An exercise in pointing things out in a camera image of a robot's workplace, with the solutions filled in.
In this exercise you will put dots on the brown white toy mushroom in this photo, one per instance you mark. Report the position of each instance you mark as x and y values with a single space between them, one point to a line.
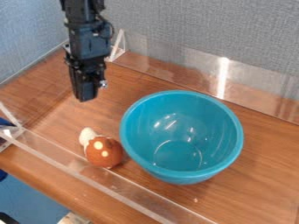
104 151

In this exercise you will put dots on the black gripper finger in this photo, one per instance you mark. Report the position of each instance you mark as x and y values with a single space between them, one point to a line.
97 82
78 84

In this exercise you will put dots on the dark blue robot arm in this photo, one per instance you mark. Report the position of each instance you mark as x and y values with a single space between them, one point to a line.
84 11

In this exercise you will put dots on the clear acrylic corner bracket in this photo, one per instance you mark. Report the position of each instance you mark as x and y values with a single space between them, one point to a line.
120 47

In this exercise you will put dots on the blue plastic bowl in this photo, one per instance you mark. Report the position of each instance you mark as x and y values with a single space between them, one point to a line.
182 135

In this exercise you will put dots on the clear acrylic front barrier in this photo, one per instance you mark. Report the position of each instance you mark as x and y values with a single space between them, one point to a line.
93 191

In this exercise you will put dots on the clear acrylic back barrier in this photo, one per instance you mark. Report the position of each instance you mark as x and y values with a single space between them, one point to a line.
250 86

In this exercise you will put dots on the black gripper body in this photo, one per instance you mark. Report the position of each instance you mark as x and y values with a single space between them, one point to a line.
90 45

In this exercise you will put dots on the clear acrylic barrier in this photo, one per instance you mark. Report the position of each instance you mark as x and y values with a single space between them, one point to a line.
34 63
250 86
93 191

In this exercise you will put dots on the clear acrylic left barrier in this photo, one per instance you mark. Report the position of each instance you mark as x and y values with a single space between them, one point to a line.
34 63

